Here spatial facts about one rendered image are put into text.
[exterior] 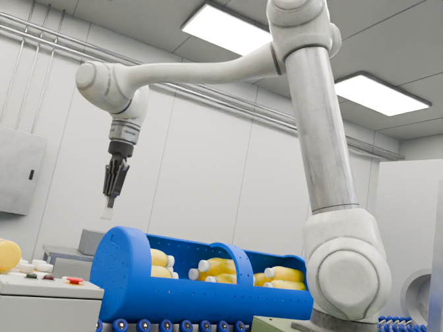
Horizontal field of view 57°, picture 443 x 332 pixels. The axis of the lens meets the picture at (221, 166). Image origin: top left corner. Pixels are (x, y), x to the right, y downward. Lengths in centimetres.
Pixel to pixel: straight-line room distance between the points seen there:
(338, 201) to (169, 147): 426
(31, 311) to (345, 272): 59
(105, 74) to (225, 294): 77
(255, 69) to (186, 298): 71
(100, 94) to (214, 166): 418
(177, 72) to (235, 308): 79
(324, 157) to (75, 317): 61
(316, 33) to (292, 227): 504
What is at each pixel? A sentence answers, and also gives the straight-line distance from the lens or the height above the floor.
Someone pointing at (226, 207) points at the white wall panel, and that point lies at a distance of 531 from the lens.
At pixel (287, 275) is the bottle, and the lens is 173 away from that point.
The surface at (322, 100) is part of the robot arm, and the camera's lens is 92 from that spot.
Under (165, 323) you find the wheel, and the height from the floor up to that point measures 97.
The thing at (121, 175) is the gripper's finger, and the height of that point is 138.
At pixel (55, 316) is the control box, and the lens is 92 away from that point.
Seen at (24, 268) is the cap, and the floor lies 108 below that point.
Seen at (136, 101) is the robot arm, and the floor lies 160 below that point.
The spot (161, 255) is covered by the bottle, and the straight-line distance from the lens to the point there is 135.
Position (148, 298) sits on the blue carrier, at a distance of 123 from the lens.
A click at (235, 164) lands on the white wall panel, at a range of 540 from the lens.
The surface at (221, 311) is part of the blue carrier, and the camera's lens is 142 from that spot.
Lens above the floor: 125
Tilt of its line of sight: 10 degrees up
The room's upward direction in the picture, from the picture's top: 10 degrees clockwise
